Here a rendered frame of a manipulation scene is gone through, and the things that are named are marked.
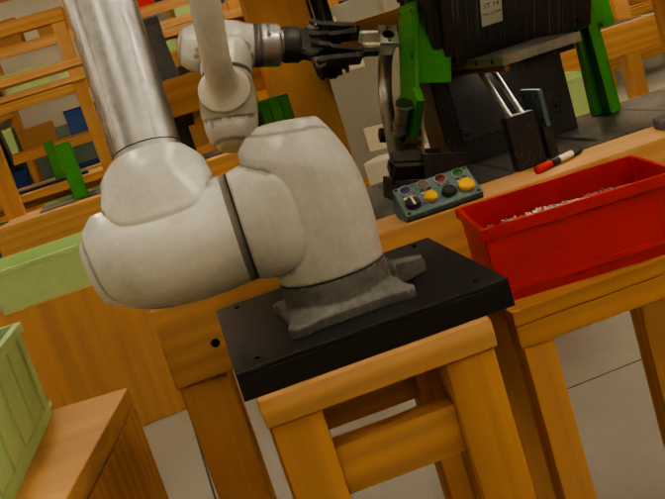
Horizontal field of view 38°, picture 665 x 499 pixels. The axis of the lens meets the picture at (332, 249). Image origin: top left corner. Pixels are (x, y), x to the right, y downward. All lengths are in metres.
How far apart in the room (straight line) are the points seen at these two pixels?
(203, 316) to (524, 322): 0.58
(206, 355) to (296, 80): 0.82
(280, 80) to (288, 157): 1.03
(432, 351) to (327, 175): 0.27
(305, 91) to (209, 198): 1.04
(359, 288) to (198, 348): 0.49
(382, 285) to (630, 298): 0.39
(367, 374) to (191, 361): 0.55
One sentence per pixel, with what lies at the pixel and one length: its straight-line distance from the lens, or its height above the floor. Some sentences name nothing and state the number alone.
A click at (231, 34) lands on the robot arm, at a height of 1.32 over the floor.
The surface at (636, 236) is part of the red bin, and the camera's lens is 1.52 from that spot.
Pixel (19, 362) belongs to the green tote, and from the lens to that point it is 1.64.
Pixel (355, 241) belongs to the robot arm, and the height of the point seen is 0.99.
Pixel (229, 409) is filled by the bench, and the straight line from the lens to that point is 1.76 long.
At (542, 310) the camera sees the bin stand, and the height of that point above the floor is 0.79.
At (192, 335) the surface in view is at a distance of 1.72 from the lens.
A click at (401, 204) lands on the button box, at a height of 0.93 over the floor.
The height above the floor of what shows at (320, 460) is 0.74.
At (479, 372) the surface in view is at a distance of 1.29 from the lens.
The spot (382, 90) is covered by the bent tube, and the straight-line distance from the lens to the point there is 2.12.
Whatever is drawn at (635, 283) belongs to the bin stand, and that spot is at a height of 0.78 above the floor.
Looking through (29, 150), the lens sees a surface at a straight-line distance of 8.85.
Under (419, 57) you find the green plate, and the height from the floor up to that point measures 1.16.
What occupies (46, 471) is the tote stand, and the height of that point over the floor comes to 0.79.
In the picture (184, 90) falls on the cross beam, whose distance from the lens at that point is 2.36.
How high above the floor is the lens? 1.25
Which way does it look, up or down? 12 degrees down
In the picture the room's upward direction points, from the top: 17 degrees counter-clockwise
